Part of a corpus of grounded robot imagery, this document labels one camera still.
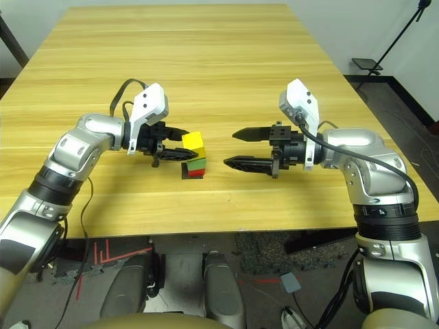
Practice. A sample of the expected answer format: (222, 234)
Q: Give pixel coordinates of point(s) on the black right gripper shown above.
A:
(288, 147)

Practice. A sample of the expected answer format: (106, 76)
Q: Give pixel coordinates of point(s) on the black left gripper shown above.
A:
(152, 140)

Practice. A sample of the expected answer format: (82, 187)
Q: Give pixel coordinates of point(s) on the yellow wooden block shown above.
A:
(193, 142)

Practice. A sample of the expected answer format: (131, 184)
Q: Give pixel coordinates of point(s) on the green wooden block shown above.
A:
(197, 165)

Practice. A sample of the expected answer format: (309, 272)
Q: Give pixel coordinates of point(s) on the red wooden block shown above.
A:
(196, 173)

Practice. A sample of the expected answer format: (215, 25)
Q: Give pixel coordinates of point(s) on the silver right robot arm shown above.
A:
(367, 164)

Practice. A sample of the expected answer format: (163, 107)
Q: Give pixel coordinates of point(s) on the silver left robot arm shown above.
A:
(68, 150)

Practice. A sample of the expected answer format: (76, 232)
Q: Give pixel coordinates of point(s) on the black square pad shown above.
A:
(184, 173)

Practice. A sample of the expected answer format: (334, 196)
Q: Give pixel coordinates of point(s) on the dark speckled floor mat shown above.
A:
(264, 252)

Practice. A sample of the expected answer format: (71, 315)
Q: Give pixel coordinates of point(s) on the grey metal stand plate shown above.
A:
(181, 274)

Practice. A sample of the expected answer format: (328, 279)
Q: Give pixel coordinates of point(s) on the grey square floor pad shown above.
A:
(290, 283)

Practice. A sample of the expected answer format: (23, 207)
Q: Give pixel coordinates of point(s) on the black stand tray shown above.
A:
(366, 64)

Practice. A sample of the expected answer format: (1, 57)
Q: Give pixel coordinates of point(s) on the grey right robot leg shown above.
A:
(221, 291)

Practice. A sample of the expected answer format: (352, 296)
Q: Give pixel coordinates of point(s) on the grey robot leg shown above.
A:
(127, 288)
(221, 291)

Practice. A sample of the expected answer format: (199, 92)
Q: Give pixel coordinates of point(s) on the grey left robot leg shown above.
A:
(127, 288)

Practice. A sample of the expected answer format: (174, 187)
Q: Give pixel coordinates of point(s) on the white bystander sneaker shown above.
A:
(291, 318)

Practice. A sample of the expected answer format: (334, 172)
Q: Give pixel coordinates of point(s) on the olive robot torso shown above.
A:
(137, 323)

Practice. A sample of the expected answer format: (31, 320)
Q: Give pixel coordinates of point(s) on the black tripod stand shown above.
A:
(401, 36)

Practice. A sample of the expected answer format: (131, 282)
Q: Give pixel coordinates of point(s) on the dark metal table leg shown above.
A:
(13, 44)

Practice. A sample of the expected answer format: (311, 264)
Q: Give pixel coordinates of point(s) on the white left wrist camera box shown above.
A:
(151, 99)

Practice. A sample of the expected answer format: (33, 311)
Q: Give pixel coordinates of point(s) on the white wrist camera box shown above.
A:
(302, 94)
(151, 99)

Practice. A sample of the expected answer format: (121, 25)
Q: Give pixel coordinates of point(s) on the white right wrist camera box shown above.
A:
(302, 94)

